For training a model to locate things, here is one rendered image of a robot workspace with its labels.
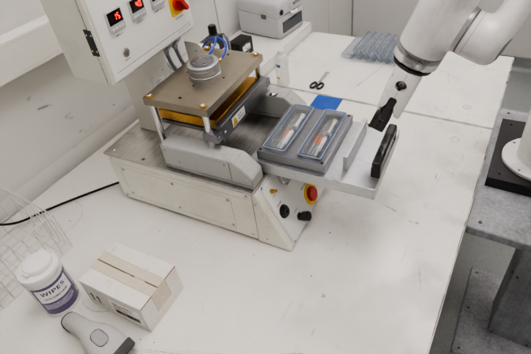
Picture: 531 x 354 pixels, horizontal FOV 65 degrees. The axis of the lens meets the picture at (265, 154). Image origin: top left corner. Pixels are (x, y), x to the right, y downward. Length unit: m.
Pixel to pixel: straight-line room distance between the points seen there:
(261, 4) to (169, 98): 1.02
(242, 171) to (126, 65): 0.36
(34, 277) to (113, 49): 0.51
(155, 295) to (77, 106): 0.76
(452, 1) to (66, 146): 1.20
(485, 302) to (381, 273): 0.96
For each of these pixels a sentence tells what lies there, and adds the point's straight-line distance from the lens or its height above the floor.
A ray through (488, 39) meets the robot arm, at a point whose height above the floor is 1.28.
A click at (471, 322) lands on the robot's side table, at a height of 0.01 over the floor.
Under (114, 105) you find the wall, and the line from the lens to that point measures 1.60.
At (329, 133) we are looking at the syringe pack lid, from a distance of 0.98.
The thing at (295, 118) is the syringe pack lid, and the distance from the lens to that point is 1.03.
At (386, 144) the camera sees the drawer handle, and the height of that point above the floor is 1.01.
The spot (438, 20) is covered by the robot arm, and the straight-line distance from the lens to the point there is 0.75.
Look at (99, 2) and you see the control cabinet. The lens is 0.97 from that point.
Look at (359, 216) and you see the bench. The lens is 1.13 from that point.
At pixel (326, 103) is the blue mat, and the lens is 1.54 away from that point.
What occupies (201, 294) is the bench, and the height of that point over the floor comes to 0.75.
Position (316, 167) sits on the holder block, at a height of 0.98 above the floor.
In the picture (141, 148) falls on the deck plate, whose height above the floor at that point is 0.93.
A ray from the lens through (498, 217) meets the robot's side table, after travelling 1.20.
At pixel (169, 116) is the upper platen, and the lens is 1.06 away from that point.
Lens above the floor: 1.59
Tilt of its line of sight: 39 degrees down
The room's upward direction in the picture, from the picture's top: 8 degrees counter-clockwise
